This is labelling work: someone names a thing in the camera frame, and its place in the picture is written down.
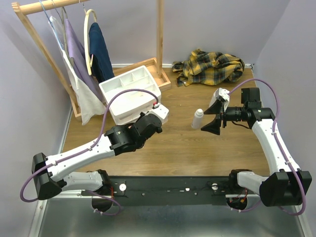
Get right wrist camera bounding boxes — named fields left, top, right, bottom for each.
left=214, top=88, right=230, bottom=107

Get wooden clothes rack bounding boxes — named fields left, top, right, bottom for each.
left=11, top=0, right=171, bottom=118

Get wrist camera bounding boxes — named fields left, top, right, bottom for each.
left=149, top=102, right=169, bottom=125
left=214, top=88, right=230, bottom=107

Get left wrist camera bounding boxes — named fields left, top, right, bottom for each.
left=149, top=102, right=169, bottom=125

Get lavender hanging garment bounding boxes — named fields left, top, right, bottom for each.
left=64, top=19, right=104, bottom=102

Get white hanging garment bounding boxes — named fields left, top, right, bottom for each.
left=49, top=16, right=106, bottom=125

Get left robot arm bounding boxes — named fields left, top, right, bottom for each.
left=32, top=110, right=169, bottom=200

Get tall white bottle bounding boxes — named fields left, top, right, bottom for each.
left=209, top=96, right=217, bottom=107

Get white drawer organizer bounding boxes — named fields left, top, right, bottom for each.
left=99, top=66, right=162, bottom=125

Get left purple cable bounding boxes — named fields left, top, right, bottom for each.
left=19, top=89, right=160, bottom=202

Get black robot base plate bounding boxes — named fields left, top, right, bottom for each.
left=109, top=176, right=244, bottom=206

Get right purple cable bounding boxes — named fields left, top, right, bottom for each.
left=228, top=79, right=307, bottom=216

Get yellow plaid shirt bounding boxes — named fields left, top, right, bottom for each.
left=172, top=48, right=245, bottom=86

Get short white bottle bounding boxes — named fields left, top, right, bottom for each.
left=191, top=109, right=204, bottom=129

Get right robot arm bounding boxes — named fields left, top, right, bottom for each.
left=201, top=87, right=312, bottom=207

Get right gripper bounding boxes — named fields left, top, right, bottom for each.
left=201, top=98, right=247, bottom=135

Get navy blue hanging garment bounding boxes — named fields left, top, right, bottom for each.
left=88, top=22, right=114, bottom=83

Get cream wooden hanger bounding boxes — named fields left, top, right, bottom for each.
left=83, top=9, right=97, bottom=76

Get purple cable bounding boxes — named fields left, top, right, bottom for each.
left=19, top=89, right=160, bottom=202
left=228, top=79, right=307, bottom=216

